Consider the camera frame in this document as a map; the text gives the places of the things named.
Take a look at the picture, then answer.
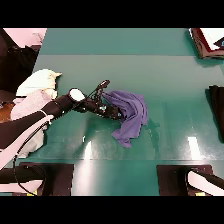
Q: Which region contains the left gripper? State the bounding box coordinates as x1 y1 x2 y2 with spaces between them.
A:
81 95 124 121

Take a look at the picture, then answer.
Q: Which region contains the purple T-shirt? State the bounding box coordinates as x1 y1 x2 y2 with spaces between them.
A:
101 89 150 149

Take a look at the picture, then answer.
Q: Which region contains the pale pink garment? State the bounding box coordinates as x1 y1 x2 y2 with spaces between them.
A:
9 89 58 158

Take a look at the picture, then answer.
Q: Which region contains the black garment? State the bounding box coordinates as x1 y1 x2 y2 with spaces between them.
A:
208 84 224 145

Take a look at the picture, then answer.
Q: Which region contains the white folded garment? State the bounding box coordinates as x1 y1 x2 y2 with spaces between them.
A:
199 28 224 51

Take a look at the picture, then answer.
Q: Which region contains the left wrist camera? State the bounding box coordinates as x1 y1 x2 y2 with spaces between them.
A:
87 79 111 102

